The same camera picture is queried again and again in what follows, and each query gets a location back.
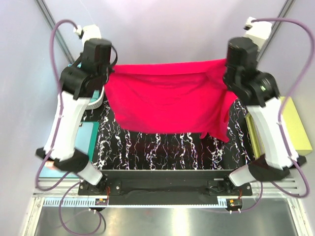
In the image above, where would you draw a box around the pink t shirt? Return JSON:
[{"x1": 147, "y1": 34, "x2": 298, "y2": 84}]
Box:
[{"x1": 104, "y1": 59, "x2": 236, "y2": 142}]

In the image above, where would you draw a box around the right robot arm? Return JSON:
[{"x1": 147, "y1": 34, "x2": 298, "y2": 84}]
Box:
[{"x1": 223, "y1": 17, "x2": 315, "y2": 195}]

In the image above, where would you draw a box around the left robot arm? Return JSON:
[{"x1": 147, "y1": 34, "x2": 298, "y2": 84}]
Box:
[{"x1": 35, "y1": 25, "x2": 116, "y2": 195}]

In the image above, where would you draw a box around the turquoise t shirt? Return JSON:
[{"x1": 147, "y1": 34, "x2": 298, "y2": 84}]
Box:
[{"x1": 68, "y1": 63, "x2": 101, "y2": 103}]

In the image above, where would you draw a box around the white laundry basket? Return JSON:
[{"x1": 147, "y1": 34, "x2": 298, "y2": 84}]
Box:
[{"x1": 86, "y1": 88, "x2": 104, "y2": 110}]

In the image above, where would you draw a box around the light blue clipboard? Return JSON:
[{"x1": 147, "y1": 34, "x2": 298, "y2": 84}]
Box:
[{"x1": 39, "y1": 122, "x2": 87, "y2": 178}]

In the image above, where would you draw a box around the green cutting mat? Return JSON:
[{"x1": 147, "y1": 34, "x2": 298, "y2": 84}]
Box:
[{"x1": 82, "y1": 122, "x2": 99, "y2": 161}]

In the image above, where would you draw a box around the yellow green drawer box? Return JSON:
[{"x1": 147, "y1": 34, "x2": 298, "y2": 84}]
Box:
[{"x1": 245, "y1": 97, "x2": 313, "y2": 159}]

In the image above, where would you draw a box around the pink numbered block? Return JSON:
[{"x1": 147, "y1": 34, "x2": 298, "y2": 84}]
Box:
[{"x1": 44, "y1": 161, "x2": 56, "y2": 170}]

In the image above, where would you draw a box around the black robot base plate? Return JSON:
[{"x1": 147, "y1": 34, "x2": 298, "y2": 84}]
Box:
[{"x1": 78, "y1": 170, "x2": 252, "y2": 207}]

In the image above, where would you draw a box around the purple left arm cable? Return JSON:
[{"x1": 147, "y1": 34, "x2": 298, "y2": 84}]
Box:
[{"x1": 35, "y1": 19, "x2": 106, "y2": 234}]

